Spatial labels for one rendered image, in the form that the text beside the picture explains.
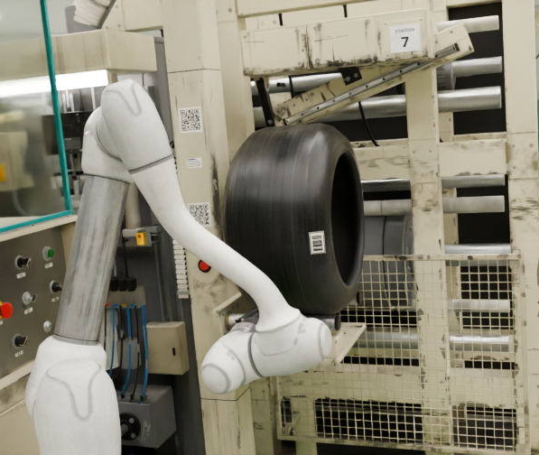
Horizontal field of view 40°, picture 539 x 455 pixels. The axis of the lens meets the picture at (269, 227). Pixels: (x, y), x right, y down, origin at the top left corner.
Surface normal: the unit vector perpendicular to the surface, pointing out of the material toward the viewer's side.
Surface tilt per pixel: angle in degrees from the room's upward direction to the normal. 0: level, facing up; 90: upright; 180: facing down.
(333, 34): 90
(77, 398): 66
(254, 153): 41
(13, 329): 90
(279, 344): 90
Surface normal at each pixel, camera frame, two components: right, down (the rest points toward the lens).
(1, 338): 0.94, -0.03
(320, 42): -0.33, 0.17
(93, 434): 0.59, -0.02
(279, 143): -0.25, -0.76
